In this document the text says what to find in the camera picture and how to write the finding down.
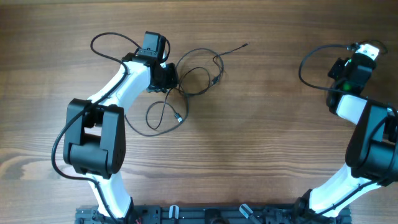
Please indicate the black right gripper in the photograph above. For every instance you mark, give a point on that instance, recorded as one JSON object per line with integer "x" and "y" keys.
{"x": 334, "y": 71}

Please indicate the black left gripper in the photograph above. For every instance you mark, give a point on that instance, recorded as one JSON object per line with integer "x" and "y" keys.
{"x": 165, "y": 79}

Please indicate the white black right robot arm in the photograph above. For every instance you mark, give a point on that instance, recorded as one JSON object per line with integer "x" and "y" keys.
{"x": 371, "y": 155}

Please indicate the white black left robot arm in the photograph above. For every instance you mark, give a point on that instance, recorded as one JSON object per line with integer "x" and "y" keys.
{"x": 94, "y": 134}

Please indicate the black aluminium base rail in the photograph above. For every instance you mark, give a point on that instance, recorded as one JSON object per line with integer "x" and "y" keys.
{"x": 276, "y": 213}

